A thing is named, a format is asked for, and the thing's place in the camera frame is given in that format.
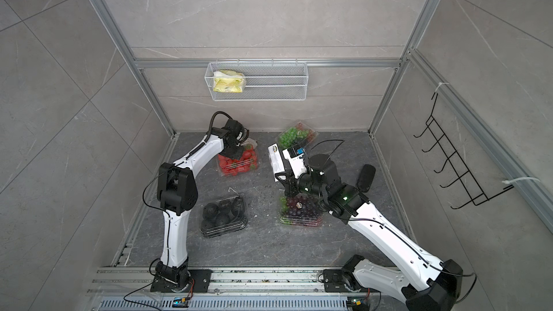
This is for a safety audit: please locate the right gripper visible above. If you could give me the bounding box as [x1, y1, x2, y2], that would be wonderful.
[275, 167, 327, 201]

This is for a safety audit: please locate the white sticker sheet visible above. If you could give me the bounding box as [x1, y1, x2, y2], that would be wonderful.
[268, 143, 285, 181]

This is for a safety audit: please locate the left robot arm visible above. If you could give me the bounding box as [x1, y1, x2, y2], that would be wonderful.
[155, 117, 249, 292]

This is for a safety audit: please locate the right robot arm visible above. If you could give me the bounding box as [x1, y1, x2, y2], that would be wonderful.
[269, 152, 463, 310]

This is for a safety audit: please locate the black fruit box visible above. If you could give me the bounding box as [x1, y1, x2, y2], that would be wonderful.
[200, 194, 248, 238]

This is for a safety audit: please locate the strawberry box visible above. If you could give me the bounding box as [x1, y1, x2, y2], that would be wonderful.
[217, 143, 259, 177]

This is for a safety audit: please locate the purple grape box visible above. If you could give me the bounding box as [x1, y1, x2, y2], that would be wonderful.
[279, 194, 322, 227]

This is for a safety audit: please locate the green grape box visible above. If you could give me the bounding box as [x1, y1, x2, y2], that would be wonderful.
[276, 121, 318, 150]

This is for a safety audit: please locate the black oval object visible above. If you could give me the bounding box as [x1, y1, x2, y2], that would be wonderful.
[356, 164, 376, 193]

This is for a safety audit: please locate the yellow packet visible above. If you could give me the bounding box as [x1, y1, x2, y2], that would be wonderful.
[213, 70, 246, 93]

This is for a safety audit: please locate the black hook rack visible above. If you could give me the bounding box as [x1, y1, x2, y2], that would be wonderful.
[413, 93, 514, 210]

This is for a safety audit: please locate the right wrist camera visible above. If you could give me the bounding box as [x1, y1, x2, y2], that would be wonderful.
[283, 146, 307, 179]

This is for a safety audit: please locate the white wire basket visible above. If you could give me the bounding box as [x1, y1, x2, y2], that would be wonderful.
[204, 61, 309, 102]

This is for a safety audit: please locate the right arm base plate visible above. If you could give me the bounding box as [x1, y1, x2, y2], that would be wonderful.
[317, 269, 380, 294]

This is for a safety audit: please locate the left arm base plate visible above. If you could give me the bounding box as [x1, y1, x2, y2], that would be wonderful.
[150, 269, 213, 293]

